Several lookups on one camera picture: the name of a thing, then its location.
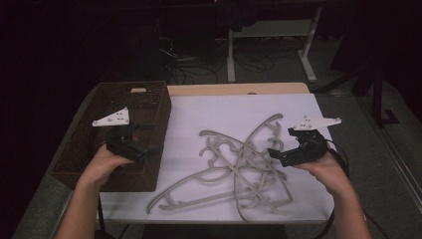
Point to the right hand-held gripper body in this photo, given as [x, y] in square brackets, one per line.
[307, 151]

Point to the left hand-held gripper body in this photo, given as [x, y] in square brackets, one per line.
[123, 142]

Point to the brown woven basket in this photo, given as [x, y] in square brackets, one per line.
[146, 106]

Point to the grey plastic clothes hanger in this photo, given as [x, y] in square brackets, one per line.
[225, 135]
[288, 192]

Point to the person's right hand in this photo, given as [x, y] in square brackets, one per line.
[326, 174]

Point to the person's left hand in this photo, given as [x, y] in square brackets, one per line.
[99, 167]

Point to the white table mat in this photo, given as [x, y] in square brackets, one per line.
[212, 113]

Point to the dark metal stand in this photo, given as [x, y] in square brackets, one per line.
[378, 96]

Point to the white metal desk frame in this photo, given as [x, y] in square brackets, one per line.
[231, 56]

